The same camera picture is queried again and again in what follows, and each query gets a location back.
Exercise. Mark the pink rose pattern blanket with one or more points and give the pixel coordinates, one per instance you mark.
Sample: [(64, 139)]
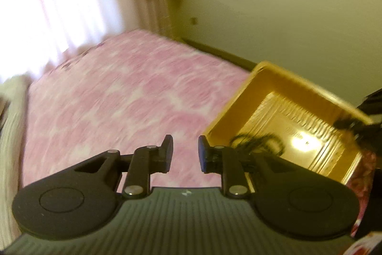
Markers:
[(119, 93)]

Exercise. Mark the wall socket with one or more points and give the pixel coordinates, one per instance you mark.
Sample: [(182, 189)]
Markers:
[(194, 20)]

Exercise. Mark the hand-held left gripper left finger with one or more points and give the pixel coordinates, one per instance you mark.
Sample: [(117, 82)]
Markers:
[(167, 155)]

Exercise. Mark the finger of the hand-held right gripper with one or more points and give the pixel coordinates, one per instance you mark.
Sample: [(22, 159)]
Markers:
[(347, 123)]

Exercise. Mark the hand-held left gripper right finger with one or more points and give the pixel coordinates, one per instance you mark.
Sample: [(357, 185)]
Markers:
[(203, 155)]

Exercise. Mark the striped quilt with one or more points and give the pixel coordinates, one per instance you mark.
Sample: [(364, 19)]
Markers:
[(12, 138)]

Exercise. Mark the gold plastic tray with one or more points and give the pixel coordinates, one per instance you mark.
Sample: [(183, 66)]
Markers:
[(268, 87)]

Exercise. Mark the dark wooden bed frame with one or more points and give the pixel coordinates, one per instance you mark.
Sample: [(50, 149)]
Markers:
[(220, 54)]

